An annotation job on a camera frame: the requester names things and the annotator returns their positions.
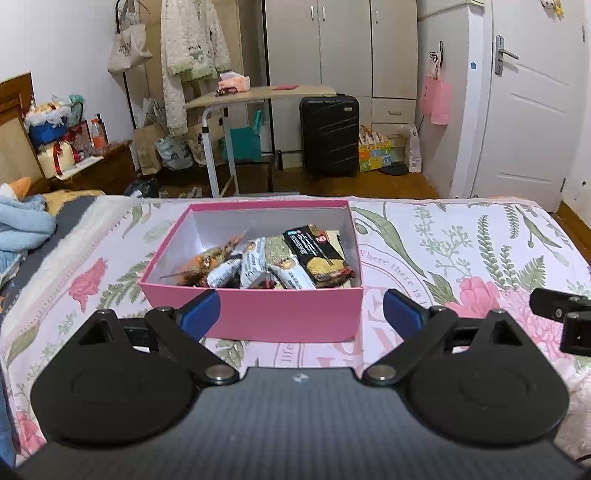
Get white door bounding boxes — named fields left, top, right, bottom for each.
left=471, top=0, right=587, bottom=213

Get black suitcase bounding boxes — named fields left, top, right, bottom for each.
left=299, top=95, right=361, bottom=178

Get brown paper bag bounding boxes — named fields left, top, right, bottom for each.
left=133, top=122, right=167, bottom=176

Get white paper bag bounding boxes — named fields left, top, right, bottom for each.
left=405, top=124, right=423, bottom=174

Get cream box with red ribbon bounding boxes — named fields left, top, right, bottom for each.
left=37, top=141, right=77, bottom=178

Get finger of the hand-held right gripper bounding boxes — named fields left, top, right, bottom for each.
left=560, top=313, right=591, bottom=356
left=530, top=287, right=591, bottom=320

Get folding side table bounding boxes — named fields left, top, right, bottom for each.
left=184, top=84, right=338, bottom=197

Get light blue blanket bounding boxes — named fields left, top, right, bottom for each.
left=0, top=194, right=57, bottom=252

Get blue basket with white fluff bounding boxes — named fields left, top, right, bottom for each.
left=25, top=95, right=70, bottom=144

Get pink cardboard box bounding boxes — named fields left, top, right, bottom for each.
left=139, top=199, right=365, bottom=343

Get wooden headboard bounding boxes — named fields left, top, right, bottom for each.
left=0, top=71, right=47, bottom=183

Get pink gift bag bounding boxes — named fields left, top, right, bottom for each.
left=419, top=74, right=452, bottom=125

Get pink tissue box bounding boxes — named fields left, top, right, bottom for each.
left=218, top=72, right=251, bottom=92

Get white cabinet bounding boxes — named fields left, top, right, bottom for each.
left=416, top=0, right=492, bottom=199

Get red gift box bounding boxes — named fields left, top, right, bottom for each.
left=67, top=121, right=93, bottom=155

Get plush duck toy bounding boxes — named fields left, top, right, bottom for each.
left=0, top=178, right=32, bottom=201

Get large black cracker packet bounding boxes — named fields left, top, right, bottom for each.
left=283, top=224, right=356, bottom=284

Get orange drink bottle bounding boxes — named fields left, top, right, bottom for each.
left=90, top=114, right=108, bottom=155

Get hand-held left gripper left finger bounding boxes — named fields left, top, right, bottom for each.
left=76, top=288, right=241, bottom=386

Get printed plastic bag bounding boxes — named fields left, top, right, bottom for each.
left=154, top=134, right=195, bottom=171

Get grey bed cover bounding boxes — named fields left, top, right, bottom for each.
left=0, top=194, right=100, bottom=315

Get cream lace garment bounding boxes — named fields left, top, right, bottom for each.
left=161, top=0, right=232, bottom=137

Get yellow bedding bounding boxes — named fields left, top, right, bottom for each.
left=44, top=189, right=105, bottom=215

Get grey snack bar packet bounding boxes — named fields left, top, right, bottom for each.
left=207, top=258, right=243, bottom=288
left=269, top=258, right=317, bottom=291
left=240, top=237, right=269, bottom=289

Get teal shopping bag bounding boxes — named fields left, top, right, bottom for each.
left=228, top=110, right=264, bottom=162

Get wooden nightstand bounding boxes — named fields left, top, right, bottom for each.
left=46, top=143, right=139, bottom=195

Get beige wardrobe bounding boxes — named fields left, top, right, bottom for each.
left=263, top=0, right=419, bottom=169

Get beige tote bag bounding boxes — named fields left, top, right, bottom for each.
left=107, top=23, right=153, bottom=73

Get colourful gift bag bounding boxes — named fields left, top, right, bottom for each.
left=358, top=124, right=393, bottom=172

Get dark shoes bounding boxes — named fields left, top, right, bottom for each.
left=124, top=178, right=160, bottom=197

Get clear bag of coated peanuts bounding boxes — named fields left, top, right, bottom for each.
left=159, top=234, right=245, bottom=288

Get beige noodle packet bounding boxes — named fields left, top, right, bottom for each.
left=265, top=235, right=301, bottom=259

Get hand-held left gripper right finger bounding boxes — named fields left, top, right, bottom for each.
left=362, top=288, right=527, bottom=387

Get metal door handle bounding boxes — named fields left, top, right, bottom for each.
left=495, top=34, right=520, bottom=77

